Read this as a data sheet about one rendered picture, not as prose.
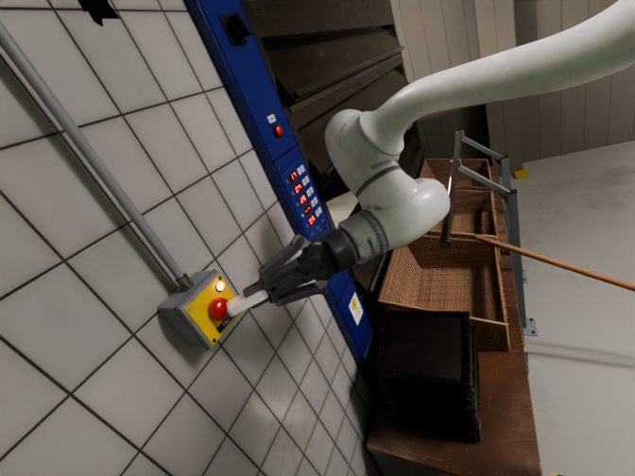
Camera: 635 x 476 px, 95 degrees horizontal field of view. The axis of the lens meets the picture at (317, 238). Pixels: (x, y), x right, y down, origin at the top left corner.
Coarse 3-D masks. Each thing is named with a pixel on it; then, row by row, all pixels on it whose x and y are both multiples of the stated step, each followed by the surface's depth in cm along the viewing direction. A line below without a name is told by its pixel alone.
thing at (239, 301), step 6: (258, 294) 49; (264, 294) 50; (234, 300) 50; (240, 300) 50; (246, 300) 49; (252, 300) 49; (228, 306) 50; (234, 306) 49; (240, 306) 49; (228, 312) 48
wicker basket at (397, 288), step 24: (432, 240) 161; (456, 240) 155; (408, 264) 163; (432, 264) 170; (480, 264) 159; (384, 288) 134; (408, 288) 153; (432, 288) 157; (456, 288) 151; (480, 288) 145; (480, 312) 134; (504, 312) 113; (480, 336) 116; (504, 336) 112
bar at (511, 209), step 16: (480, 144) 179; (496, 160) 179; (480, 176) 143; (448, 192) 118; (512, 192) 141; (512, 208) 144; (448, 224) 99; (512, 224) 148; (448, 240) 92; (512, 240) 153; (512, 256) 158; (528, 320) 184
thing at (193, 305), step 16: (208, 272) 54; (192, 288) 51; (208, 288) 51; (224, 288) 54; (160, 304) 50; (176, 304) 48; (192, 304) 48; (208, 304) 50; (176, 320) 49; (192, 320) 48; (208, 320) 50; (224, 320) 53; (192, 336) 50; (208, 336) 50
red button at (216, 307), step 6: (216, 300) 50; (222, 300) 51; (228, 300) 52; (210, 306) 50; (216, 306) 50; (222, 306) 50; (210, 312) 50; (216, 312) 50; (222, 312) 50; (216, 318) 50; (222, 318) 50
